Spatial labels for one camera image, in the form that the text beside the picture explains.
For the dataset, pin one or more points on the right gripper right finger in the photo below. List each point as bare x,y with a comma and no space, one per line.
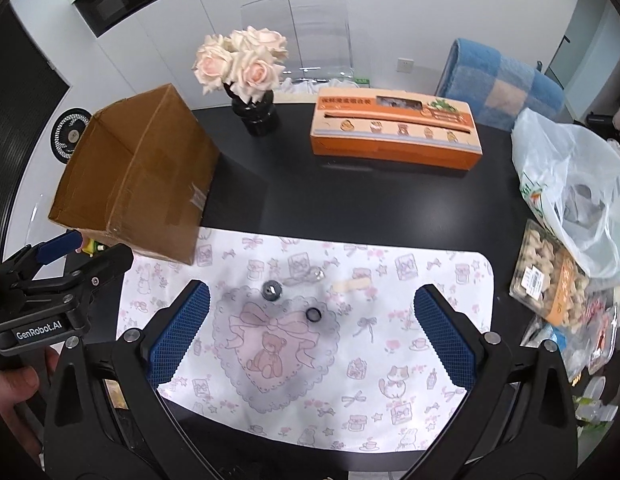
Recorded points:
451,334

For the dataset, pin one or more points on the black desk fan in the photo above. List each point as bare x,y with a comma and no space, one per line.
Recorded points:
67,131

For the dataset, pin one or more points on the snack tray package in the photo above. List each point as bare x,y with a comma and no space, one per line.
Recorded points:
548,281

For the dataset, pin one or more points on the black flower vase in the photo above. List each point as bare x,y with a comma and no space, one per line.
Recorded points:
259,118

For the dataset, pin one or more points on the orange tissue box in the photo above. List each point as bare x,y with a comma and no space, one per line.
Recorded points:
395,126

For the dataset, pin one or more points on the white plastic bag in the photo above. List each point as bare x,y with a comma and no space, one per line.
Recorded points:
570,179

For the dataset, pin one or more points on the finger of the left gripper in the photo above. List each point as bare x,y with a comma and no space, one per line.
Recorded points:
60,246

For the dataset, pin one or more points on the brown cardboard box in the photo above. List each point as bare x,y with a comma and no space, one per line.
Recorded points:
140,175

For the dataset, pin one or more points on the person left hand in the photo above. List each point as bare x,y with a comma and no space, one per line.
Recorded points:
17,386

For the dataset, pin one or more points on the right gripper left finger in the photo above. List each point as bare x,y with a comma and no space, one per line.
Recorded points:
170,332

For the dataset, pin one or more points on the white pink patterned mat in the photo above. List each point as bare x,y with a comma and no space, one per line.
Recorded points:
338,362

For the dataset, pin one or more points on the pink white rose bouquet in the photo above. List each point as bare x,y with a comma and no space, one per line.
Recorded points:
248,63

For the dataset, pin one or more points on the blue checked blanket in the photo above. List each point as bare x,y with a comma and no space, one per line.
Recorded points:
495,87

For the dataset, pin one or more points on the pink yellow toy figure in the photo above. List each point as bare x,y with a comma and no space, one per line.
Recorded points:
90,247

